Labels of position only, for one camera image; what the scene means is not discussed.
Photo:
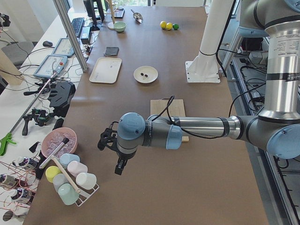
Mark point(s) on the cream rabbit tray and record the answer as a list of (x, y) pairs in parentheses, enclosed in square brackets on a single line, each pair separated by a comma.
[(105, 70)]

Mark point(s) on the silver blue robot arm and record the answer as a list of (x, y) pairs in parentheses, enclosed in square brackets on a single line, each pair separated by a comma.
[(276, 128)]

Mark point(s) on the white cup rack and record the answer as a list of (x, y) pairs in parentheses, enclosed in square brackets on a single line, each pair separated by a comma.
[(84, 196)]

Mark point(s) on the mint green cup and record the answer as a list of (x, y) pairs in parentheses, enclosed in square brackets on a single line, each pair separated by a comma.
[(68, 194)]

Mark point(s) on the pink cup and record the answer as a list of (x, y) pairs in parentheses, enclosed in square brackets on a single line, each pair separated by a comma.
[(75, 168)]

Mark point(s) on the pink bowl with ice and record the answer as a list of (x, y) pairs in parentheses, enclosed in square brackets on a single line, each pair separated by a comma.
[(54, 138)]

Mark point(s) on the whole yellow lemon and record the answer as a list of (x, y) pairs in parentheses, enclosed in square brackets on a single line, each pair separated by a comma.
[(163, 24), (169, 26)]

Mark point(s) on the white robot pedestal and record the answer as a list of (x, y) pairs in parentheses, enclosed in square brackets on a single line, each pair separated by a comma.
[(204, 67)]

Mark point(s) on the black metal muddler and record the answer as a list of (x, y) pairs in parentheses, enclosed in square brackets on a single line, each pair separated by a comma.
[(59, 147)]

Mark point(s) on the yellow cup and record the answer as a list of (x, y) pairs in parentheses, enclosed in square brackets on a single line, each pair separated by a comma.
[(51, 172)]

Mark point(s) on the black computer mouse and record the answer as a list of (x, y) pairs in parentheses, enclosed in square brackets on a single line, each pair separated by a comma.
[(47, 44)]

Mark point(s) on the green lime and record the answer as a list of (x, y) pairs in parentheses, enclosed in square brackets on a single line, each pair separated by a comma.
[(175, 26)]

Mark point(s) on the white cup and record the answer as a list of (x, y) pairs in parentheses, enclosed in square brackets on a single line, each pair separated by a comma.
[(86, 180)]

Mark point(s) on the aluminium frame post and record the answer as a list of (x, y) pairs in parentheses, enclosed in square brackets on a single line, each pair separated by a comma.
[(63, 14)]

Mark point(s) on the metal scoop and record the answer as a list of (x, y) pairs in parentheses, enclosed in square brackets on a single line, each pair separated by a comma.
[(137, 16)]

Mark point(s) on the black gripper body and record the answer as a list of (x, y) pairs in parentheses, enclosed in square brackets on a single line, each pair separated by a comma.
[(121, 155)]

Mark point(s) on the grey folded cloth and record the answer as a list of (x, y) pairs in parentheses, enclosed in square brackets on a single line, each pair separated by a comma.
[(111, 51)]

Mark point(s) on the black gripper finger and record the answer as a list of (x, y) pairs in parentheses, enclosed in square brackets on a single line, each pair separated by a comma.
[(120, 166)]

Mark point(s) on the black keyboard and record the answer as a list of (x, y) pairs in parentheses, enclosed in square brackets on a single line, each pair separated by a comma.
[(77, 24)]

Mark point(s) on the blue teach pendant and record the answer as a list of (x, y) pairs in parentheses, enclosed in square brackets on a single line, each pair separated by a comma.
[(64, 48), (50, 64)]

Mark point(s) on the cream round plate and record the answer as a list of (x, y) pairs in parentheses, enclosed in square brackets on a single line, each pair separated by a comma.
[(150, 71)]

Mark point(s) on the light blue cup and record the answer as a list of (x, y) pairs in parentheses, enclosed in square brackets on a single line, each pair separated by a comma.
[(66, 158)]

